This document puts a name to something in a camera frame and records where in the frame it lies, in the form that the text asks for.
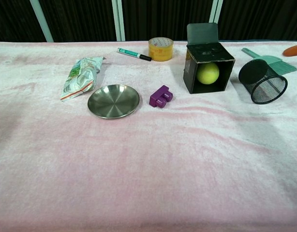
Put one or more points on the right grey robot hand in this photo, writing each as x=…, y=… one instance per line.
x=294, y=50

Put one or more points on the yellow tennis ball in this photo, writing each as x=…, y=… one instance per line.
x=207, y=73

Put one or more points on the black cardboard box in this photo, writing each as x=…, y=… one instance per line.
x=211, y=52

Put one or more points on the green hand brush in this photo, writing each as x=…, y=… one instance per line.
x=284, y=66

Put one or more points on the dark ribbed partition panel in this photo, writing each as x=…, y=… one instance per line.
x=262, y=19
x=13, y=19
x=165, y=17
x=80, y=19

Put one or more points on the black mesh pen holder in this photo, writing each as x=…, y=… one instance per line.
x=255, y=73

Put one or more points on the yellow packing tape roll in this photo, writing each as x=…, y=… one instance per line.
x=160, y=53

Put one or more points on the purple plastic building block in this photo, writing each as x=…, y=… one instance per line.
x=158, y=97

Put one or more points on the green barrel marker pen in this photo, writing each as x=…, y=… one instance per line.
x=130, y=53

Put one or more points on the round stainless steel plate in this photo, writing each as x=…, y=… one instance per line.
x=113, y=101

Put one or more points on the pink fleece table cloth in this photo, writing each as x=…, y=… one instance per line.
x=138, y=157

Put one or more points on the crumpled silver snack packet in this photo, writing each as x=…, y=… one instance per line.
x=79, y=77

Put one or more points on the white partition frame post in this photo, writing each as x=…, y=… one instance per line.
x=118, y=20
x=216, y=10
x=42, y=20

